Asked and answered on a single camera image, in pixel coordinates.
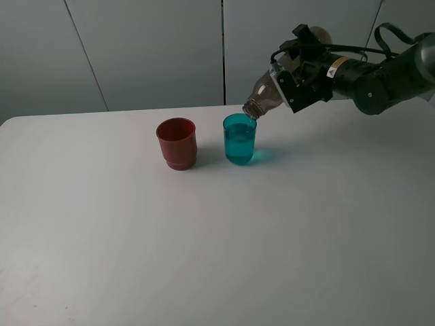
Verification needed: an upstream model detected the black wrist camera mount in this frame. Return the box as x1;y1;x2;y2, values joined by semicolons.
269;63;333;113

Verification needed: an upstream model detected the red plastic cup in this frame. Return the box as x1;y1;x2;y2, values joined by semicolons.
156;117;197;170

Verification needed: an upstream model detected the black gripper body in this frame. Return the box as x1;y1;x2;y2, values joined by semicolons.
300;53;369;101

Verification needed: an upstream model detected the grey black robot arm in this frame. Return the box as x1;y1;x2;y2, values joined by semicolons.
270;23;434;115

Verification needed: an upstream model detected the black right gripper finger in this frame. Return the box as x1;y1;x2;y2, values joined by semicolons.
279;24;328;65

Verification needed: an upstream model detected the smoky translucent water bottle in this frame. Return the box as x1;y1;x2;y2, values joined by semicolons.
241;26;332;121

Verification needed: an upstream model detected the teal translucent plastic cup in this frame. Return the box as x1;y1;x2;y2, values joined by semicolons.
223;113;257;165

